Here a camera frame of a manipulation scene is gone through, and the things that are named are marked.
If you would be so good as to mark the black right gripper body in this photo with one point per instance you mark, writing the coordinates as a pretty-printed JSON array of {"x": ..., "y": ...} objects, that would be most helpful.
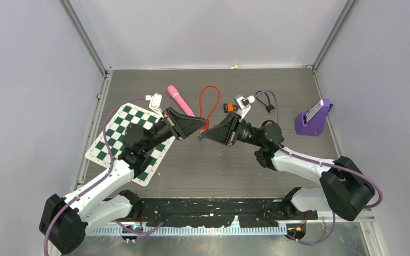
[{"x": 234, "y": 133}]

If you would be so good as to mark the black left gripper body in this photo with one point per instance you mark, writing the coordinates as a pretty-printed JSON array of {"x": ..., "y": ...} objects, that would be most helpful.
[{"x": 169, "y": 123}]

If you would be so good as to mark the orange black padlock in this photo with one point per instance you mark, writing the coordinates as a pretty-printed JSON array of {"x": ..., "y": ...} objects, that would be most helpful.
[{"x": 230, "y": 107}]

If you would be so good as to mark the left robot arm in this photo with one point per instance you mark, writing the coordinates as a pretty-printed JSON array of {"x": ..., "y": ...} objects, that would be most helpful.
[{"x": 67, "y": 220}]

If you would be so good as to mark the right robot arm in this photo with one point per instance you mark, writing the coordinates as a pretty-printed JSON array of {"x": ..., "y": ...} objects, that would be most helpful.
[{"x": 343, "y": 188}]

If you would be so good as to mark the pink toy microphone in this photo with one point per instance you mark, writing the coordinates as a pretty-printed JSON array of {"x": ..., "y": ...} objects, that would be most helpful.
[{"x": 174, "y": 93}]

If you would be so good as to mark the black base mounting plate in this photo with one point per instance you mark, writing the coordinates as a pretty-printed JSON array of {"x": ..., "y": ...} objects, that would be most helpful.
[{"x": 219, "y": 212}]

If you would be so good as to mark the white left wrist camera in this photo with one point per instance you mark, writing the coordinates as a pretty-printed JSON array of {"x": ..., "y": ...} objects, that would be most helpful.
[{"x": 154, "y": 102}]

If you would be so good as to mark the black cable padlock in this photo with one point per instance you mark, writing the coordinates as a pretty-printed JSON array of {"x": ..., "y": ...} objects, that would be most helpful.
[{"x": 270, "y": 108}]

